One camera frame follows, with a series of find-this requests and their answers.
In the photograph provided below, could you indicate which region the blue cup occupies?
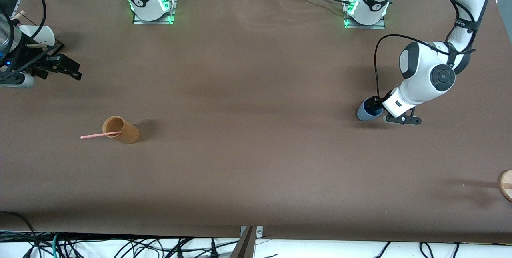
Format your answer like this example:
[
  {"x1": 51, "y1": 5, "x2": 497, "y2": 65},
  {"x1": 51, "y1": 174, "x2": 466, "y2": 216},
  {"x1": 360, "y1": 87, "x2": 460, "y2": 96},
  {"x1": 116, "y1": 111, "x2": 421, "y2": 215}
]
[{"x1": 357, "y1": 98, "x2": 385, "y2": 122}]

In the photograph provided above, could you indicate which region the metal table bracket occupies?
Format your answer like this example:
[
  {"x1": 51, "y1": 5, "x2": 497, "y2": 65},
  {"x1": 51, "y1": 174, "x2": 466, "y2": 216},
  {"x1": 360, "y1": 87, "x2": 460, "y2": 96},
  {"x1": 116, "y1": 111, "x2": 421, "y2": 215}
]
[{"x1": 240, "y1": 226, "x2": 264, "y2": 239}]

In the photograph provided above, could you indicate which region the brown cup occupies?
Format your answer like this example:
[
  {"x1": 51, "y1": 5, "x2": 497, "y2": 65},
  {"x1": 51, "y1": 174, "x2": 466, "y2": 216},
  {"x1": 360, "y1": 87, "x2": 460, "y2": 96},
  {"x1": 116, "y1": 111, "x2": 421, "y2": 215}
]
[{"x1": 102, "y1": 116, "x2": 140, "y2": 144}]

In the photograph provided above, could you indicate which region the white cup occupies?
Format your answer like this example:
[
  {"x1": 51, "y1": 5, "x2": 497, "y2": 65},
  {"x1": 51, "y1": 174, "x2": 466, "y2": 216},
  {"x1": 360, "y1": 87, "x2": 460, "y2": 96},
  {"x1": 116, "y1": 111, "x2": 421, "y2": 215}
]
[{"x1": 19, "y1": 25, "x2": 55, "y2": 47}]

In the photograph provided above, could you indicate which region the pink chopstick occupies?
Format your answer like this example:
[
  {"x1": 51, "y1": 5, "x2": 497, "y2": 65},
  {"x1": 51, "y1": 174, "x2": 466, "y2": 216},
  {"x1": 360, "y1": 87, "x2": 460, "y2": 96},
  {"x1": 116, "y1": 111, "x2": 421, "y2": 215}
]
[{"x1": 80, "y1": 131, "x2": 120, "y2": 140}]

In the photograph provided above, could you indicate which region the dark stand post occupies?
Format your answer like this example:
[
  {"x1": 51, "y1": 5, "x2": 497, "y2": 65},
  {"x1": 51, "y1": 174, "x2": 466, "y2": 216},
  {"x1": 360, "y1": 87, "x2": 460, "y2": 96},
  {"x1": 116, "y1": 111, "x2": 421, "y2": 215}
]
[{"x1": 230, "y1": 226, "x2": 256, "y2": 258}]

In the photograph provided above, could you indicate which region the round wooden disc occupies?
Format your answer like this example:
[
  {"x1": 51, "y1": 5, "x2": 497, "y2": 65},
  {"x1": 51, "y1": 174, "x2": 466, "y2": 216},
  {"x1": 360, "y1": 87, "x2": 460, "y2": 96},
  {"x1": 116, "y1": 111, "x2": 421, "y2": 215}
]
[{"x1": 498, "y1": 170, "x2": 512, "y2": 202}]

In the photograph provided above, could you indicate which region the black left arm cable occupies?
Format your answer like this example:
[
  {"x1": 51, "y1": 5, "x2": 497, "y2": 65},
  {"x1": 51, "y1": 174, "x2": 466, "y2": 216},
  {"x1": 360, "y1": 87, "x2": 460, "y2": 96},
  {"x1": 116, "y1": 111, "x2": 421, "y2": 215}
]
[{"x1": 374, "y1": 0, "x2": 477, "y2": 100}]

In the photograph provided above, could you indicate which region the green floor cable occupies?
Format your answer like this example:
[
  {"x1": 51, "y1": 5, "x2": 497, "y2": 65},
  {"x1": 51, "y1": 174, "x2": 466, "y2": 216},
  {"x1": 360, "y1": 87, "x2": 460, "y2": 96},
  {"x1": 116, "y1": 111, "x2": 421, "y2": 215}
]
[{"x1": 51, "y1": 232, "x2": 62, "y2": 258}]

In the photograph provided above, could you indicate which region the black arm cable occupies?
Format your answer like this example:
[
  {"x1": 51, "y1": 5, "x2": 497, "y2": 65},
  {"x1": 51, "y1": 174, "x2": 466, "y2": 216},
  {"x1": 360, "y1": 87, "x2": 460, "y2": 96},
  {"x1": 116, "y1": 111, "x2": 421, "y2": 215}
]
[
  {"x1": 0, "y1": 0, "x2": 47, "y2": 70},
  {"x1": 374, "y1": 0, "x2": 477, "y2": 100}
]

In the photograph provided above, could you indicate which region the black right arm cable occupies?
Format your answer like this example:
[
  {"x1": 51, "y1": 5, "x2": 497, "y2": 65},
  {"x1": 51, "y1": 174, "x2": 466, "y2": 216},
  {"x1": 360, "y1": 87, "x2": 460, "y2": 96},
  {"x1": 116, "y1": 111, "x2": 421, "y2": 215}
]
[{"x1": 0, "y1": 0, "x2": 47, "y2": 70}]

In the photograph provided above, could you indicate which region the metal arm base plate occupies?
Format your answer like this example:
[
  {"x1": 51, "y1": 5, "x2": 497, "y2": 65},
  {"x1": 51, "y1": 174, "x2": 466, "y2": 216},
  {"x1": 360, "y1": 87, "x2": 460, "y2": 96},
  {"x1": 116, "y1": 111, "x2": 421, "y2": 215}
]
[
  {"x1": 343, "y1": 0, "x2": 386, "y2": 30},
  {"x1": 132, "y1": 0, "x2": 177, "y2": 25}
]

